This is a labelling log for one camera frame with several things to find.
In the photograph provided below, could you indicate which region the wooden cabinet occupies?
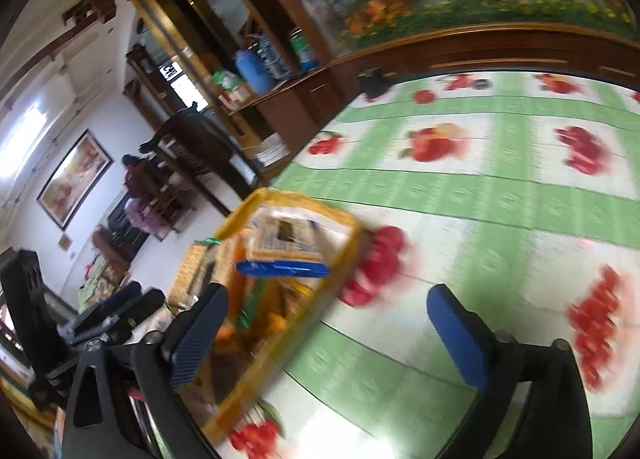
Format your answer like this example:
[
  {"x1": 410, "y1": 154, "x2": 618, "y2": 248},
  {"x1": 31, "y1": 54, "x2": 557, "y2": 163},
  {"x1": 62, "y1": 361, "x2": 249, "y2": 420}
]
[{"x1": 125, "y1": 0, "x2": 640, "y2": 180}]

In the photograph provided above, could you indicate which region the framed wall picture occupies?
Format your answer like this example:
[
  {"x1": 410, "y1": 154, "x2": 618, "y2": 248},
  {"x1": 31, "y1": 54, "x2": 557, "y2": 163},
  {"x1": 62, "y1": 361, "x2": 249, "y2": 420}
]
[{"x1": 36, "y1": 129, "x2": 113, "y2": 231}]

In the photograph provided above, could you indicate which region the dark wooden chair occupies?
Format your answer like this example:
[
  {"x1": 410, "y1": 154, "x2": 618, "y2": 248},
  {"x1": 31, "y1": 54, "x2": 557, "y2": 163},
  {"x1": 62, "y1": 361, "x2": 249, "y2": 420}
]
[{"x1": 140, "y1": 101, "x2": 258, "y2": 217}]

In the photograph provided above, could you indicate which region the blue thermos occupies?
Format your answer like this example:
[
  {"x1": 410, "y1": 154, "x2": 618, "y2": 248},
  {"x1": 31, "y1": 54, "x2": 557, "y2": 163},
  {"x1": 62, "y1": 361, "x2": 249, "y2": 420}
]
[{"x1": 235, "y1": 49, "x2": 273, "y2": 94}]

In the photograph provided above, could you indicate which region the orange snack packet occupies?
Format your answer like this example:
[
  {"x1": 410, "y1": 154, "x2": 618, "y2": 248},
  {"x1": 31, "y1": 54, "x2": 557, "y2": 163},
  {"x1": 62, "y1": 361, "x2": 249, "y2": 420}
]
[{"x1": 220, "y1": 284, "x2": 296, "y2": 342}]

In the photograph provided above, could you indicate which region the fruit print tablecloth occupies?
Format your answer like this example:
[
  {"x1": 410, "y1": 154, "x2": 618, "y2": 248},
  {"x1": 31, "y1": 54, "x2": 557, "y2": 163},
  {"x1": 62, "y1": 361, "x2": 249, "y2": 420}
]
[{"x1": 210, "y1": 71, "x2": 640, "y2": 459}]

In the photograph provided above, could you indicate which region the small black device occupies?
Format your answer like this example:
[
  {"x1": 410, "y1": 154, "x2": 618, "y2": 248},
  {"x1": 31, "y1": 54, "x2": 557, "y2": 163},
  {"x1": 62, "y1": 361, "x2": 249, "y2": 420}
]
[{"x1": 356, "y1": 66, "x2": 398, "y2": 102}]

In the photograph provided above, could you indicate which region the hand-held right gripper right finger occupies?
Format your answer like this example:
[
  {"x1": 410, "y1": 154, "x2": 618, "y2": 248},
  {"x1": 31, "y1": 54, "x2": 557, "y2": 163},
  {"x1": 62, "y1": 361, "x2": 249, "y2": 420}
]
[{"x1": 426, "y1": 284, "x2": 593, "y2": 459}]

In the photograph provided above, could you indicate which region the large water bottle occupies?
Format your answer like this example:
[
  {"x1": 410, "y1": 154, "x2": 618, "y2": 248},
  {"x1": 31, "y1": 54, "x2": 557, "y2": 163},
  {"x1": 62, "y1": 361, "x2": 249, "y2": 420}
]
[{"x1": 255, "y1": 31, "x2": 288, "y2": 77}]

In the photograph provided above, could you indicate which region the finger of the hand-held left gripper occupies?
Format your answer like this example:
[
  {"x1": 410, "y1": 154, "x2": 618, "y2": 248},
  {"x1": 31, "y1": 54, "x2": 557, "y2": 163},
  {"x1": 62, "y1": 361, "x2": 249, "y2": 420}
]
[
  {"x1": 60, "y1": 281, "x2": 143, "y2": 345},
  {"x1": 107, "y1": 289, "x2": 167, "y2": 340}
]

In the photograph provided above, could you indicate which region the blue edged cracker packet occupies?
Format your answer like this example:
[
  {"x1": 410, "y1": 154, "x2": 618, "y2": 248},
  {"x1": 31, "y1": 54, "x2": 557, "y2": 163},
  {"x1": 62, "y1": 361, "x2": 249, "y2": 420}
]
[{"x1": 236, "y1": 216, "x2": 332, "y2": 280}]

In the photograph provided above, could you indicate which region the yellow tray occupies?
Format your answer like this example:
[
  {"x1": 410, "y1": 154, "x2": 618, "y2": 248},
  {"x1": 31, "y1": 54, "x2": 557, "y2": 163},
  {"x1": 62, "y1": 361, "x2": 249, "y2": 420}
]
[{"x1": 167, "y1": 189, "x2": 363, "y2": 445}]

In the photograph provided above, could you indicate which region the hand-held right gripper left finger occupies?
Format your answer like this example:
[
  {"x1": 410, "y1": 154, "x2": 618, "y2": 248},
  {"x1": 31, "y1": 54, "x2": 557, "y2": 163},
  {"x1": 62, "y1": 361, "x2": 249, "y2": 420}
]
[{"x1": 60, "y1": 283, "x2": 231, "y2": 459}]

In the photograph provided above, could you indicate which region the green edged cracker packet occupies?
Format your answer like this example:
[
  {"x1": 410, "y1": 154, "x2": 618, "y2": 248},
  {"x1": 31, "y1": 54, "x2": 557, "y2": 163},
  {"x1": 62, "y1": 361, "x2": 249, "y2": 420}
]
[{"x1": 172, "y1": 236, "x2": 226, "y2": 300}]

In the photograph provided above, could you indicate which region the white paper stack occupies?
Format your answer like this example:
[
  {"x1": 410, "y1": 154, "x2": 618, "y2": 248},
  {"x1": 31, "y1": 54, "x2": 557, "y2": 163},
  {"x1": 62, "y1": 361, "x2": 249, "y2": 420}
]
[{"x1": 252, "y1": 134, "x2": 291, "y2": 167}]

